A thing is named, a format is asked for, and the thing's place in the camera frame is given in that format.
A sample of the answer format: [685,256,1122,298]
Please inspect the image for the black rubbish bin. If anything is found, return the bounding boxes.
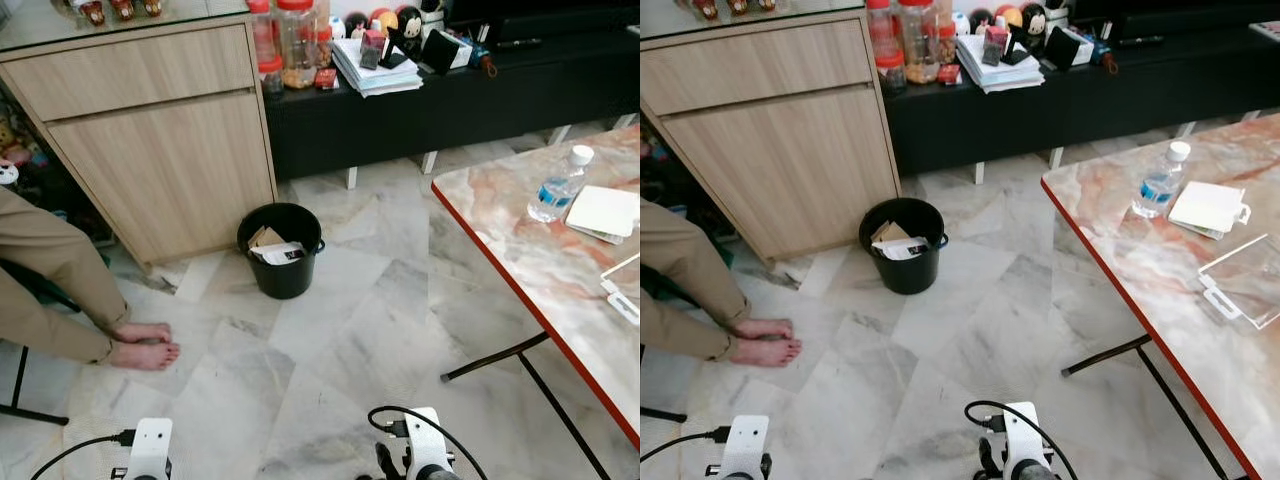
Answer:
[236,202,327,301]
[858,197,949,296]

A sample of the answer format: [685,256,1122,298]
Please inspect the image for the person leg khaki trousers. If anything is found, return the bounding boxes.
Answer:
[0,290,113,364]
[0,188,131,336]
[640,290,739,362]
[640,198,751,329]

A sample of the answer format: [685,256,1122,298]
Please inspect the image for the clear acrylic tray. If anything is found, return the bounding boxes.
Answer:
[600,254,641,327]
[1197,233,1280,331]

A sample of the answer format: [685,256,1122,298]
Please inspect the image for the marble pattern folding table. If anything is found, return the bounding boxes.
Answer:
[432,125,641,480]
[1040,112,1280,480]

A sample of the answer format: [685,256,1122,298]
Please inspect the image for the flat white box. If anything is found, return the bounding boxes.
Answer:
[565,185,641,246]
[1167,181,1252,241]

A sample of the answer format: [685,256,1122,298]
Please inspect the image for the clear plastic water bottle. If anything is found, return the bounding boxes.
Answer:
[1131,141,1193,220]
[527,145,596,224]

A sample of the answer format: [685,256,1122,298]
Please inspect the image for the black low TV cabinet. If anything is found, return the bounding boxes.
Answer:
[882,22,1280,179]
[262,28,641,184]

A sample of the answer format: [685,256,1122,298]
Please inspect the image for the stack of white papers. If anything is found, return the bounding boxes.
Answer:
[330,37,425,99]
[955,33,1046,95]

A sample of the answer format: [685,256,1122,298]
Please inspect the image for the black box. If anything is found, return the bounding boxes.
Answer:
[419,28,463,77]
[1043,25,1084,71]

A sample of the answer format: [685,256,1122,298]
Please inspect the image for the large clear jar red lid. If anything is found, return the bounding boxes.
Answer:
[277,0,322,90]
[897,0,942,85]

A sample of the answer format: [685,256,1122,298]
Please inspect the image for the black mouse figure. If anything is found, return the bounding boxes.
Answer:
[394,4,425,57]
[1018,2,1049,51]

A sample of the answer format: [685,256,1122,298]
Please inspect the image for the tall clear jar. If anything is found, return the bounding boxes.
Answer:
[866,0,898,56]
[247,0,280,61]

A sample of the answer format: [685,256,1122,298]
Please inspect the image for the black television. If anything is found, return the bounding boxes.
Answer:
[1070,0,1263,41]
[445,0,641,46]

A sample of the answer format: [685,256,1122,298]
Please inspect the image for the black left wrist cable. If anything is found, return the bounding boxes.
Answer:
[30,429,137,480]
[642,426,733,463]

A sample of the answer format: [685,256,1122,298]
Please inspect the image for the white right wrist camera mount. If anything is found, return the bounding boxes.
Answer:
[403,407,453,476]
[1001,402,1047,473]

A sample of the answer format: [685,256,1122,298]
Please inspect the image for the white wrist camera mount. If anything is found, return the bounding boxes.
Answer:
[1001,402,1047,473]
[124,418,174,480]
[403,407,453,476]
[720,414,771,480]

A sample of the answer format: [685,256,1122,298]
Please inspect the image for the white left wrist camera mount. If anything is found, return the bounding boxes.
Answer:
[720,414,771,480]
[124,418,174,480]

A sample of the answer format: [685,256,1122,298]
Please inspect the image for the black metal chair frame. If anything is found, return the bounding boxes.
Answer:
[640,265,691,423]
[0,258,83,427]

